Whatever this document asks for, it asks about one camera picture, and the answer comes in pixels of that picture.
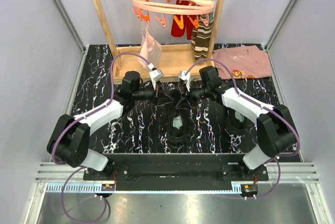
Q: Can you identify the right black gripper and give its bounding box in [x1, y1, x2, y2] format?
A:
[176, 82, 210, 110]

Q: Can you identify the pink hanging bra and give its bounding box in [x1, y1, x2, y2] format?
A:
[139, 21, 162, 68]

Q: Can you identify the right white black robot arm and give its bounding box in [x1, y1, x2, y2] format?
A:
[178, 66, 299, 181]

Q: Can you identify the red hanging sock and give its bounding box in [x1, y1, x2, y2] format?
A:
[171, 15, 195, 40]

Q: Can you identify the black shoe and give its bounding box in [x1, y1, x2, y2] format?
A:
[166, 89, 186, 144]
[226, 108, 247, 136]

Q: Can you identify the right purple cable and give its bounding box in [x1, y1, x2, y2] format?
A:
[183, 58, 300, 200]

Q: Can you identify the wooden drying rack frame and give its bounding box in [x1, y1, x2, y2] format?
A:
[92, 0, 224, 84]

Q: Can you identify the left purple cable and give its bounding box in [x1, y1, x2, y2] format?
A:
[51, 52, 155, 222]

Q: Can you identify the brown striped hanging sock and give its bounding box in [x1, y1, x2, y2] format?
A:
[191, 13, 213, 61]

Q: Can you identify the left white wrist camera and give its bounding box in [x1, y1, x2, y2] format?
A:
[148, 63, 164, 86]

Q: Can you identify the pink folded t-shirt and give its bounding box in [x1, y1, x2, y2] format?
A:
[213, 46, 272, 80]

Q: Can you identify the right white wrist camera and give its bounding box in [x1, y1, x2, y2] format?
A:
[178, 71, 191, 92]

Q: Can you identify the right orange connector box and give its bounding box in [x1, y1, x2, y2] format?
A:
[241, 184, 258, 195]

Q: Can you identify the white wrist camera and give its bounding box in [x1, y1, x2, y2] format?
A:
[178, 71, 191, 92]
[148, 63, 164, 86]

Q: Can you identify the black marble pattern mat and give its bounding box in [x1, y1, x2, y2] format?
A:
[51, 43, 304, 162]

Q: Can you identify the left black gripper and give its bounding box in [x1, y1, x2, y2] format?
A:
[132, 80, 173, 108]

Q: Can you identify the left orange connector box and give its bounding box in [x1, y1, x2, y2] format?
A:
[101, 183, 116, 192]

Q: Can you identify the orange connector box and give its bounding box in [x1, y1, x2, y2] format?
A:
[241, 184, 258, 195]
[101, 183, 116, 192]

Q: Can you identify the purple cable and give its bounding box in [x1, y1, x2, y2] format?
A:
[51, 52, 155, 222]
[183, 58, 300, 200]

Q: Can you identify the pink round clip hanger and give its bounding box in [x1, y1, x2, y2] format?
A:
[132, 0, 215, 27]

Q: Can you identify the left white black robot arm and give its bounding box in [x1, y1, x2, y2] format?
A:
[47, 69, 171, 180]

